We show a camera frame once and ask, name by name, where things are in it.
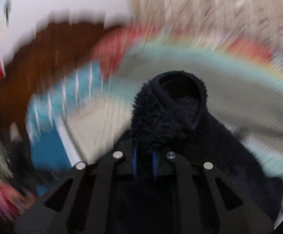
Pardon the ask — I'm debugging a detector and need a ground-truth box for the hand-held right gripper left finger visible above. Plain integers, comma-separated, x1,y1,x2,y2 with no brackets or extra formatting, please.
14,148,139,234

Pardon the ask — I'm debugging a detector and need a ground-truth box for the navy fleece garment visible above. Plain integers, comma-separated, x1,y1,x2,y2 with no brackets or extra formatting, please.
112,70,283,234

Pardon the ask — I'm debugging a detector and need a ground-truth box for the floral curtain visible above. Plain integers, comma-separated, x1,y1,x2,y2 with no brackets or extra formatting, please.
124,0,283,61

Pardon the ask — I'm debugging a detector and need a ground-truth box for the carved wooden headboard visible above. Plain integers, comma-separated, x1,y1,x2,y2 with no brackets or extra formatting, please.
0,22,117,137

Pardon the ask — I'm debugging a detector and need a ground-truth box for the blue striped cloth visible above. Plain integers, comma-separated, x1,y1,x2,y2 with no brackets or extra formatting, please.
27,62,108,144

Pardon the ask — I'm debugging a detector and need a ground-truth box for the blue beige printed bed cover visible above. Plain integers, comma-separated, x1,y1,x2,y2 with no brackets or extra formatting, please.
25,97,283,200

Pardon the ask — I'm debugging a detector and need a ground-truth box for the green checked bed sheet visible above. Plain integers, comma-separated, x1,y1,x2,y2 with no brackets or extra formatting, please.
112,41,283,137

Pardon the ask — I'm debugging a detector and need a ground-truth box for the red patterned pillow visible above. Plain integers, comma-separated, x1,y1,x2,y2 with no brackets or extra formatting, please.
90,23,274,78

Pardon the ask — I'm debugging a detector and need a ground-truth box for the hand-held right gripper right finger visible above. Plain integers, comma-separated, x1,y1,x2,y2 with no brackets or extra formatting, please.
152,149,274,234

